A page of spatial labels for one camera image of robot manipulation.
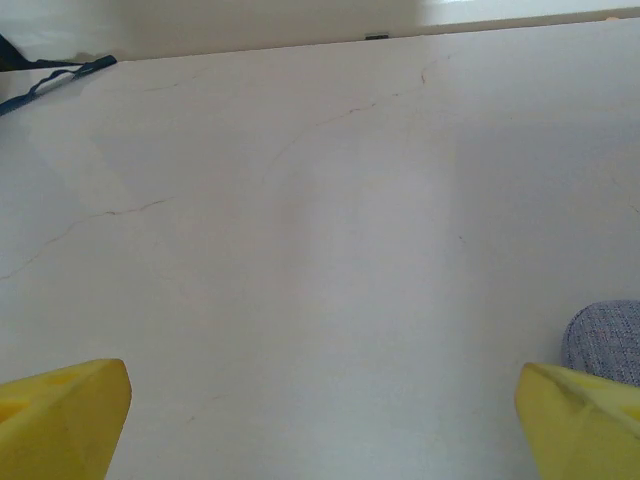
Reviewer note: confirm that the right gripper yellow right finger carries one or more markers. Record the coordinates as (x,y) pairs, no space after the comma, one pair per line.
(585,430)

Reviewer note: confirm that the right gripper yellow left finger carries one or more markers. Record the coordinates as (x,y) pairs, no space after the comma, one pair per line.
(55,425)

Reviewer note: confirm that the navy blue backpack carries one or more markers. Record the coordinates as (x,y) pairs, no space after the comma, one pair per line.
(97,63)

